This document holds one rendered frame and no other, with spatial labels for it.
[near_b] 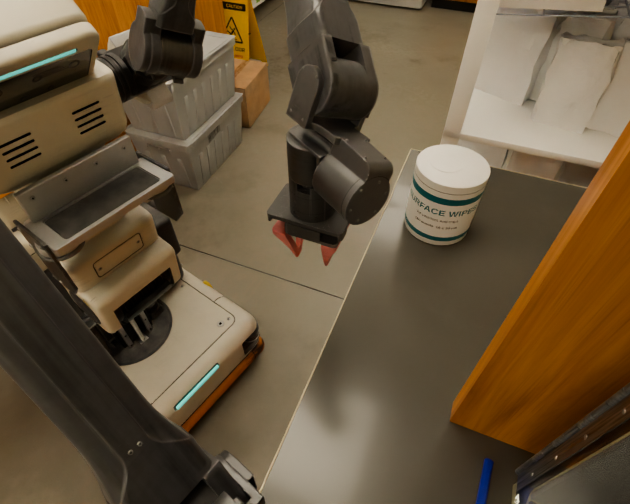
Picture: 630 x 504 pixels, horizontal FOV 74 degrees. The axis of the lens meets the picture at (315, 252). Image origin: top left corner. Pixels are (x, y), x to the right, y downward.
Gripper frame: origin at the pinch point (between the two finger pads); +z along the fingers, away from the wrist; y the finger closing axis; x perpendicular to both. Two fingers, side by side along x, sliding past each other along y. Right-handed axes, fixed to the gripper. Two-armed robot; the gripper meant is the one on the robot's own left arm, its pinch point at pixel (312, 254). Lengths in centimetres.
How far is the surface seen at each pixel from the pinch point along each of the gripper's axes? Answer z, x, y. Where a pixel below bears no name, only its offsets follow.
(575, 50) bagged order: -2, 84, 35
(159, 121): 69, 108, -129
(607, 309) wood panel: -16.0, -9.2, 30.1
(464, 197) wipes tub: 3.0, 24.5, 18.4
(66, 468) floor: 110, -33, -77
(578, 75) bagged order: 3, 82, 37
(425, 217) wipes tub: 9.2, 23.8, 13.0
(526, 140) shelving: 18, 73, 31
